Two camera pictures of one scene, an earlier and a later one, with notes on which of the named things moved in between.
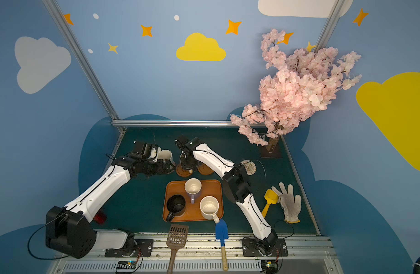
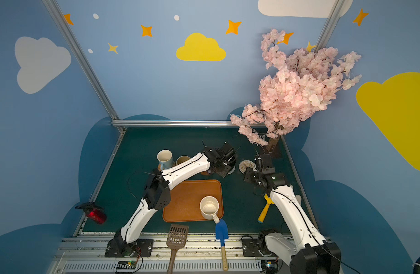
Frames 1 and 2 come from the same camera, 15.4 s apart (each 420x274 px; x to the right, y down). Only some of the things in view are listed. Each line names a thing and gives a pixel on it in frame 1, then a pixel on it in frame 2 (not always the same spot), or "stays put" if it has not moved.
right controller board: x=269 y=266 stays put
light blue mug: x=165 y=154 stays put
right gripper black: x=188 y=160 → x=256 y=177
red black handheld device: x=100 y=217 stays put
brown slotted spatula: x=177 y=238 stays put
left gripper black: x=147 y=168 → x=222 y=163
